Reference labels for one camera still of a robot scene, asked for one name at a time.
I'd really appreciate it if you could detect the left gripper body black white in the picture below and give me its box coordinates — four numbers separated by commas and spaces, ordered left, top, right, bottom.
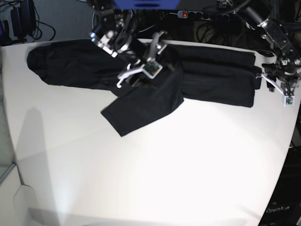
261, 63, 301, 97

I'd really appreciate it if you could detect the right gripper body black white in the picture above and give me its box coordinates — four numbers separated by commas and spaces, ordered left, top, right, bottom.
116, 31, 167, 89

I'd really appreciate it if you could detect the dark navy long-sleeve T-shirt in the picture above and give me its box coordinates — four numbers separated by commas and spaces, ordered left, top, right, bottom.
27, 40, 261, 136

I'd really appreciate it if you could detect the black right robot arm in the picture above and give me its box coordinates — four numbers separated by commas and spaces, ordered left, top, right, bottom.
87, 0, 167, 89

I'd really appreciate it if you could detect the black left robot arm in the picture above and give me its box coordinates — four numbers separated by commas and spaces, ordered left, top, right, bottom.
216, 0, 301, 99

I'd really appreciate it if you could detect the blue plastic bin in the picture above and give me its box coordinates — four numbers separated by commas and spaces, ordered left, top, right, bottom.
113, 0, 180, 10

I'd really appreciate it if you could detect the black OpenArm labelled case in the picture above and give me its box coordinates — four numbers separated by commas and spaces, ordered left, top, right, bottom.
259, 146, 301, 226

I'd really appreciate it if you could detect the black power adapter box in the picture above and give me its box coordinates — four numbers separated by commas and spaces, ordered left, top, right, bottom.
10, 0, 36, 39

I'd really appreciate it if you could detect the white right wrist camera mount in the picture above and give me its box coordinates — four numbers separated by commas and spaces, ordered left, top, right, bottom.
143, 60, 163, 79

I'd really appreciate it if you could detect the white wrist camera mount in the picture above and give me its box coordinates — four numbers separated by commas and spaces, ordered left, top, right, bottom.
283, 95, 295, 107
143, 60, 163, 79

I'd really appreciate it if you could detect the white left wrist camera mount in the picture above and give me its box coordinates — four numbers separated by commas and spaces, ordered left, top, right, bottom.
283, 95, 295, 107

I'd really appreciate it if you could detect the black power strip red switch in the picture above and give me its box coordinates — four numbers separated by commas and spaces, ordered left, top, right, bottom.
175, 10, 230, 22

